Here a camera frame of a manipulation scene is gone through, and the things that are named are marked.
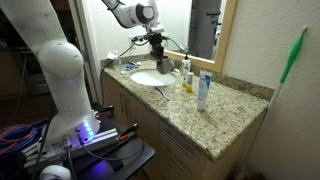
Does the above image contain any black base cable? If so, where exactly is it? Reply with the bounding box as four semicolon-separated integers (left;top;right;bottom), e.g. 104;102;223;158
78;134;146;162

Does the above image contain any large white cream tube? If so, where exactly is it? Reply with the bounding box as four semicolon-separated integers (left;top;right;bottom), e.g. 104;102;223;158
196;69;213;112

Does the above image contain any black cart top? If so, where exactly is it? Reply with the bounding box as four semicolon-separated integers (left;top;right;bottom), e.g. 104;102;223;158
64;102;156;180

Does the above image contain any blue orange cable coil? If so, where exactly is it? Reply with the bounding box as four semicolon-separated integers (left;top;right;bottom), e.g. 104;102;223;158
0;123;40;156

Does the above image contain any white wall outlet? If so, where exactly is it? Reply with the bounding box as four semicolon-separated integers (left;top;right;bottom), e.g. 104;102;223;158
128;35;137;50

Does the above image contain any metal drawer handle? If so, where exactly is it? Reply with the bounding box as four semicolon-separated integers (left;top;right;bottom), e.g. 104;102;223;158
160;144;191;178
160;128;195;158

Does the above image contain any white round device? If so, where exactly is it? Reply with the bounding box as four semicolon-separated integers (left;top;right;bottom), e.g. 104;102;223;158
39;164;73;180

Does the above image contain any white oval sink basin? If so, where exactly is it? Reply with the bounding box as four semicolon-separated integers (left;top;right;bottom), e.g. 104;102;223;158
129;68;177;87

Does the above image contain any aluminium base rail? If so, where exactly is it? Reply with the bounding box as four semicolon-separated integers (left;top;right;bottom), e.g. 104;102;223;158
21;128;121;168

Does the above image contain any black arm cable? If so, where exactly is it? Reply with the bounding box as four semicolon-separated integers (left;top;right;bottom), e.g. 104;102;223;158
131;35;151;47

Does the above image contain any wood-framed wall mirror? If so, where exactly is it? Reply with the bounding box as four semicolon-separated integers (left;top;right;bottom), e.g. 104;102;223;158
156;0;238;73

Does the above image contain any small white yellow-capped tube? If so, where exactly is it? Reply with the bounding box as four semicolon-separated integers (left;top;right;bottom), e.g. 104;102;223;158
185;71;195;93

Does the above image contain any clear plastic water bottle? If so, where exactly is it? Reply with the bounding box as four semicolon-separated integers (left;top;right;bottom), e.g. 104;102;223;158
112;50;122;72

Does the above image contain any beige vanity cabinet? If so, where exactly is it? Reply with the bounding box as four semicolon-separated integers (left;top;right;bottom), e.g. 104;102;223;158
101;71;268;180

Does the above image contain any chrome sink faucet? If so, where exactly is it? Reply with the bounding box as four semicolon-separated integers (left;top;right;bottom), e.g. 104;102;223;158
169;58;181;74

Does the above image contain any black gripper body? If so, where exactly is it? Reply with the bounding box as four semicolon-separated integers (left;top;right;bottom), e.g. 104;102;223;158
148;32;165;52

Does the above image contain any green soap pump bottle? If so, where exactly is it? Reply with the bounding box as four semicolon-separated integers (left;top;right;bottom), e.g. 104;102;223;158
181;53;192;88

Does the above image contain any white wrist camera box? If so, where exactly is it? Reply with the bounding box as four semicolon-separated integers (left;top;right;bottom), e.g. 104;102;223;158
144;23;165;35

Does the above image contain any blue toothbrush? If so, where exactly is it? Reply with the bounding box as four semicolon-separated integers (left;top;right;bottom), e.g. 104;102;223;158
155;86;171;102

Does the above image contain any metal cabinet door handle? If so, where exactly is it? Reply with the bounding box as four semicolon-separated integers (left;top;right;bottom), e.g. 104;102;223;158
119;92;125;115

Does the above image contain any orange black clamp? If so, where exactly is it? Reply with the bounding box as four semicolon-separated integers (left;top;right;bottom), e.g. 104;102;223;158
95;105;115;118
117;123;140;141

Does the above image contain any green-handled mop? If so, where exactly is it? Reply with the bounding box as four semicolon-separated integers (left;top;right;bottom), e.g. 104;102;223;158
233;25;308;180

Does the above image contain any black power cord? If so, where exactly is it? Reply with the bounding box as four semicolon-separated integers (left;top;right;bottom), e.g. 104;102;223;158
99;41;136;108

